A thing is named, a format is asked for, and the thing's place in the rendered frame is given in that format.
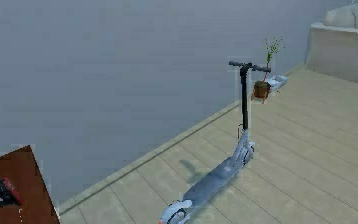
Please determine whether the grey kick scooter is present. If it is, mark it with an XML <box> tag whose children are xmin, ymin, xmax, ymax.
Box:
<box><xmin>158</xmin><ymin>60</ymin><xmax>272</xmax><ymax>224</ymax></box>

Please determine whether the potted green plant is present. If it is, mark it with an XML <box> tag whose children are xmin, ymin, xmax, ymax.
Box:
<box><xmin>251</xmin><ymin>37</ymin><xmax>285</xmax><ymax>104</ymax></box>

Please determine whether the white shallow tray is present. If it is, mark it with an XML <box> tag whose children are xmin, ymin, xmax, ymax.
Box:
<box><xmin>265</xmin><ymin>74</ymin><xmax>289</xmax><ymax>93</ymax></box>

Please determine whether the dark brown wooden table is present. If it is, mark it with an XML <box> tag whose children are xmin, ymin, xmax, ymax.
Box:
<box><xmin>0</xmin><ymin>145</ymin><xmax>61</xmax><ymax>224</ymax></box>

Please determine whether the beige sofa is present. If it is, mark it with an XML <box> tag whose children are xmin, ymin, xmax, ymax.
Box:
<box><xmin>306</xmin><ymin>21</ymin><xmax>358</xmax><ymax>84</ymax></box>

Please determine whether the white pillow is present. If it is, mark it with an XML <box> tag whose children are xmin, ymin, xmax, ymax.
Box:
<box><xmin>322</xmin><ymin>1</ymin><xmax>358</xmax><ymax>30</ymax></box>

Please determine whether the black red box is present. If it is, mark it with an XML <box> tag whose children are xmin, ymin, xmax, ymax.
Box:
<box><xmin>0</xmin><ymin>177</ymin><xmax>24</xmax><ymax>216</ymax></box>

